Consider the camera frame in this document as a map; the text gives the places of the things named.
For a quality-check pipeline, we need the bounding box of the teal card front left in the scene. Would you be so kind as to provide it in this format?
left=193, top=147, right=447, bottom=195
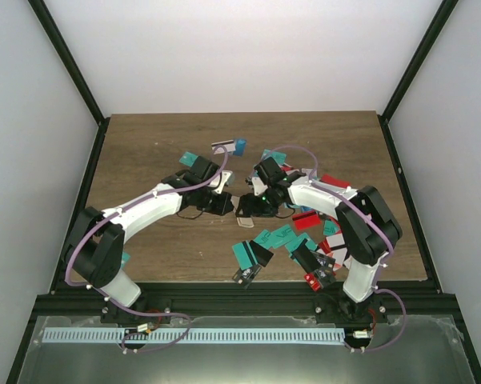
left=121, top=252, right=130, bottom=268

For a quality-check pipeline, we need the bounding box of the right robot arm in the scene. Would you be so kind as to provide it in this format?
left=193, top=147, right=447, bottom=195
left=236, top=157, right=403, bottom=322

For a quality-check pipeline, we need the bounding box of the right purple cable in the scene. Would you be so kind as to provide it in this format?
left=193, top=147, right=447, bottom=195
left=260, top=145, right=408, bottom=354

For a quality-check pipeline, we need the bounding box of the blue card top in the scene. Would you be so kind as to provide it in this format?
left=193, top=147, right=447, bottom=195
left=232, top=138, right=247, bottom=157

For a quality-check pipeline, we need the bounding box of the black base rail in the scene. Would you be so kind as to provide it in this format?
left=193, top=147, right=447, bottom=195
left=99, top=282, right=389, bottom=325

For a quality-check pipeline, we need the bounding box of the black card right pile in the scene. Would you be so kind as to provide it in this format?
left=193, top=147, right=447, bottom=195
left=292, top=246, right=335, bottom=277

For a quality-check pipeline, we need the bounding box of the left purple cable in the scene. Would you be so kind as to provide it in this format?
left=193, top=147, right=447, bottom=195
left=64, top=144, right=230, bottom=354

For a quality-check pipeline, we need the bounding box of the purple cable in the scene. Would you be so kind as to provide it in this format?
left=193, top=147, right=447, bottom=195
left=64, top=144, right=230, bottom=354
left=260, top=145, right=408, bottom=354

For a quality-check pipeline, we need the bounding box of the beige leather card holder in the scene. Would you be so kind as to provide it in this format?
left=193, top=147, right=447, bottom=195
left=231, top=196, right=255, bottom=229

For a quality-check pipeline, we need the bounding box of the red card magnetic stripe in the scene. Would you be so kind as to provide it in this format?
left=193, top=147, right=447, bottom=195
left=292, top=210, right=321, bottom=231

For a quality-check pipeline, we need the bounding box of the black card front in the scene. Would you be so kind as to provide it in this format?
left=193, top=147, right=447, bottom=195
left=232, top=264, right=262, bottom=289

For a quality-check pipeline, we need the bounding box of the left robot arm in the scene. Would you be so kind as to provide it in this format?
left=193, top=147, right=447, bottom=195
left=63, top=156, right=234, bottom=323

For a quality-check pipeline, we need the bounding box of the teal card far left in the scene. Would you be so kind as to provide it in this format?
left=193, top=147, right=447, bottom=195
left=179, top=151, right=198, bottom=167

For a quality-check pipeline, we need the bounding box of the white card magnetic stripe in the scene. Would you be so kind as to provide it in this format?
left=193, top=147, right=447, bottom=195
left=211, top=140, right=236, bottom=154

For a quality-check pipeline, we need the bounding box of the teal VIP card top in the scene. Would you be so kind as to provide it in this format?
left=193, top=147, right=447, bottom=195
left=261, top=149, right=287, bottom=166

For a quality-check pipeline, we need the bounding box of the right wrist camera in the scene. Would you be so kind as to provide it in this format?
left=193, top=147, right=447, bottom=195
left=246, top=174, right=268, bottom=197

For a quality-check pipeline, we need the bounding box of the teal VIP card centre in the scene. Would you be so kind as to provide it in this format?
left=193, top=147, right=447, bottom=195
left=269, top=224, right=297, bottom=249

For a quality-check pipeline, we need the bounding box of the black striped card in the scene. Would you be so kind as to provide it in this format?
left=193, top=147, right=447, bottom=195
left=249, top=241, right=274, bottom=267

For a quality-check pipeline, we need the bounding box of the teal vip card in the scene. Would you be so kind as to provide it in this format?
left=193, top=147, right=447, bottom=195
left=269, top=224, right=297, bottom=249
left=261, top=149, right=287, bottom=166

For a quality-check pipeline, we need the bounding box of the light blue slotted strip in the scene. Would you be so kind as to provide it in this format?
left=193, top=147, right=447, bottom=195
left=42, top=327, right=345, bottom=346

